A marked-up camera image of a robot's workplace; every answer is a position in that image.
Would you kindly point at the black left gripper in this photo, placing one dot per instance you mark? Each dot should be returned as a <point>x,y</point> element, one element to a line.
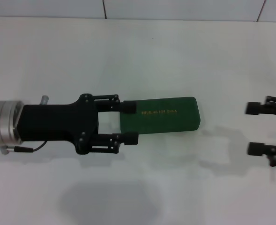
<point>53,122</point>

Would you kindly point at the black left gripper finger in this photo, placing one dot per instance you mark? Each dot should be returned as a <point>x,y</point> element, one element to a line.
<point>129,107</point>
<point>130,138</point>

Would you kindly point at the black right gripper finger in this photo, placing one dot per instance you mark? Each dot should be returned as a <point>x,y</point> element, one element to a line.
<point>252,108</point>
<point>256,148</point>

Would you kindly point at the green glasses case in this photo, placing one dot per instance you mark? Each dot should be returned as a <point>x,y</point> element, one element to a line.
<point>166,122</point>

